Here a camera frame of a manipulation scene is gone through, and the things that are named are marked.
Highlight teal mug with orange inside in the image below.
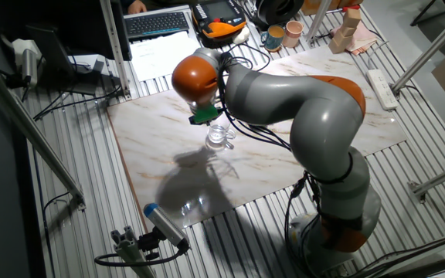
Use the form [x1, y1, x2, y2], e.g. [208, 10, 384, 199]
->
[260, 25, 286, 53]

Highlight clear glass mug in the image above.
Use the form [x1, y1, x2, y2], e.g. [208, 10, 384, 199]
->
[206, 122, 237, 151]

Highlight white grey cylindrical device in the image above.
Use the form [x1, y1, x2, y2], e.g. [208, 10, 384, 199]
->
[12, 38, 44, 88]

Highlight black camera cable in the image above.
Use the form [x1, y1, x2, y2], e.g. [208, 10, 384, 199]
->
[93, 246, 191, 268]

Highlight brown cardboard box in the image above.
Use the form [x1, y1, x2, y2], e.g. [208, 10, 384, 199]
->
[301, 0, 365, 16]

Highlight black camera clamp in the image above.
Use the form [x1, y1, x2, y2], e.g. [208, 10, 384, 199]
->
[137, 227, 165, 262]

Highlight white marble pattern board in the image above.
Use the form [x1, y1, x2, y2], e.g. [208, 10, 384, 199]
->
[106, 45, 408, 229]

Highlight black monitor cable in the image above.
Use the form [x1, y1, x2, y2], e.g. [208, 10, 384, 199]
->
[32, 84, 123, 121]

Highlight silver camera with blue cap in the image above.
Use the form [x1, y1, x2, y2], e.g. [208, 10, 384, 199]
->
[143, 202, 191, 250]

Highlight pink cup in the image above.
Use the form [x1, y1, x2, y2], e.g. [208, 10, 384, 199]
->
[282, 20, 304, 49]

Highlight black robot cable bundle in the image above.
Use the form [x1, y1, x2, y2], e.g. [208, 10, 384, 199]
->
[206, 42, 326, 277]

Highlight aluminium frame post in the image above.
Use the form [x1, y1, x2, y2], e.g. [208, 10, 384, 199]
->
[306, 0, 332, 43]
[98, 0, 133, 100]

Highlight long aluminium frame bar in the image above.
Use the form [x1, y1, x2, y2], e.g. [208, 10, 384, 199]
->
[0, 53, 88, 212]

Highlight pink cloth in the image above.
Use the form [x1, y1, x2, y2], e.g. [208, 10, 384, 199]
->
[330, 25, 380, 57]

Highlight black round spool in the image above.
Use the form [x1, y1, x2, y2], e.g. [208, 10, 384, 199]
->
[255, 0, 304, 26]

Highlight white printed paper sheets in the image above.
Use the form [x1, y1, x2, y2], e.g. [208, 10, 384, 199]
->
[129, 30, 202, 83]

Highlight orange black teach pendant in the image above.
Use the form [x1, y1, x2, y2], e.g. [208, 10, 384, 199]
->
[190, 0, 247, 42]

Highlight black computer keyboard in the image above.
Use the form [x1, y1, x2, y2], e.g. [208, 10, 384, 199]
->
[124, 11, 191, 39]

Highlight stacked wooden blocks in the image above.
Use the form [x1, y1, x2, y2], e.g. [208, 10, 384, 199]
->
[327, 7, 362, 55]

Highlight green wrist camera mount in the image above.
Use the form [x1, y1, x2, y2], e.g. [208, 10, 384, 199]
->
[188, 103, 220, 127]

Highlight white power strip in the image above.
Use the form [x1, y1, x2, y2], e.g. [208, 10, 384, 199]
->
[365, 68, 400, 112]

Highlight person's bare hand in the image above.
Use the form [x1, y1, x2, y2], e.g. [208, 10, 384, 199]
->
[127, 0, 148, 15]

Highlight short aluminium profile stand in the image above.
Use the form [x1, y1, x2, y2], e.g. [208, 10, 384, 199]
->
[110, 225, 158, 278]

